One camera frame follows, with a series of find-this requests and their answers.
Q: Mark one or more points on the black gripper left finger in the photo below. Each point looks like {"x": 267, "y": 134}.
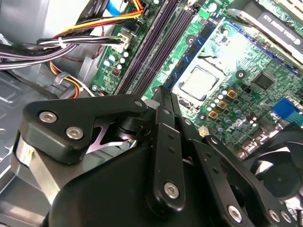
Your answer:
{"x": 71, "y": 111}

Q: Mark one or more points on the RAM stick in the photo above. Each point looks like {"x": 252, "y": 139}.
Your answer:
{"x": 191, "y": 49}

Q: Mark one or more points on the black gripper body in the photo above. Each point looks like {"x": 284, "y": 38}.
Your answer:
{"x": 106, "y": 194}

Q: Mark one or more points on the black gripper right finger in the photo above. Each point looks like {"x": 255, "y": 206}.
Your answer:
{"x": 227, "y": 179}

